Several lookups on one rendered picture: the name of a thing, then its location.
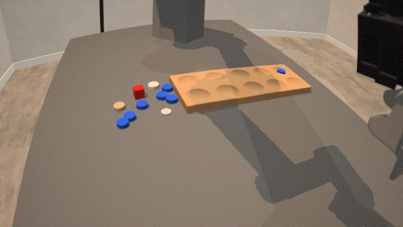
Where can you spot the red block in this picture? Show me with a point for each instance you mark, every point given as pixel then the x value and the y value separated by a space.
pixel 138 92

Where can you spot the blue disc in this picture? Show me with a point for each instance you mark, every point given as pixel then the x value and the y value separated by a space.
pixel 280 70
pixel 167 87
pixel 122 123
pixel 130 115
pixel 161 95
pixel 171 99
pixel 142 104

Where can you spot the orange disc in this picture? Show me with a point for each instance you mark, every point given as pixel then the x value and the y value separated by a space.
pixel 119 106

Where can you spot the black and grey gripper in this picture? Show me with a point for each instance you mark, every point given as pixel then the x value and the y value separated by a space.
pixel 380 56

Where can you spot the orange tray with round pockets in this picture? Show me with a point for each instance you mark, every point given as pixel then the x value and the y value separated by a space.
pixel 213 95

